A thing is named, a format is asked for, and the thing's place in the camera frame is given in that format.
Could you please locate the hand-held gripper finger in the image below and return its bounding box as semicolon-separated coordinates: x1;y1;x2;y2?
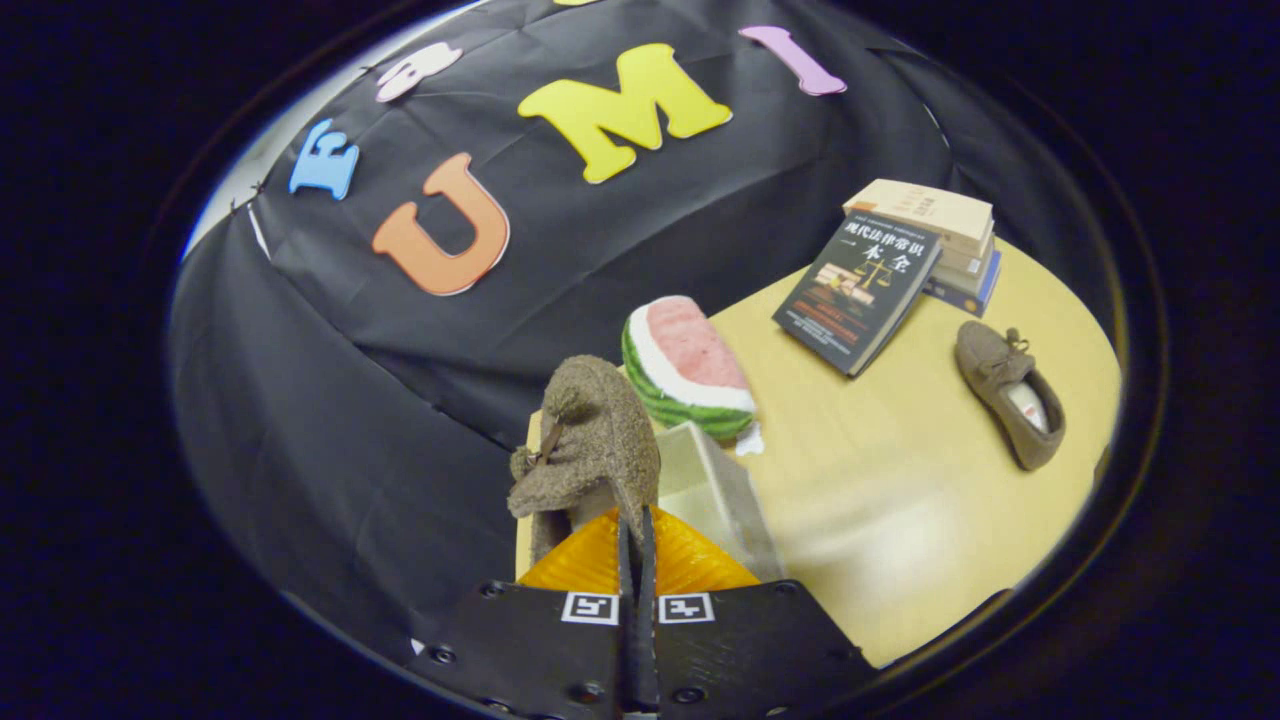
410;505;641;717
639;505;878;717

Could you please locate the black cover book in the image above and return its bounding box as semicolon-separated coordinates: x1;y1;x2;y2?
771;209;944;379

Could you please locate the brown fuzzy shoe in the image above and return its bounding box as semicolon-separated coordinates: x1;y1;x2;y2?
507;354;663;563
953;320;1068;472

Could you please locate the beige cover book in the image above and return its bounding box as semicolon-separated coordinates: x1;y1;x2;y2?
842;178;996;257

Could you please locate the watermelon slice plush toy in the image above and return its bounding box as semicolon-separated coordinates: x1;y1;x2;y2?
621;294;759;445

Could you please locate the blue cover book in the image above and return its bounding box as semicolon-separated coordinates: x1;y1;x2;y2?
921;250;1004;319

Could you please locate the cream cover book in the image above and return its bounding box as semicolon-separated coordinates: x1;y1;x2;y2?
935;233;999;283

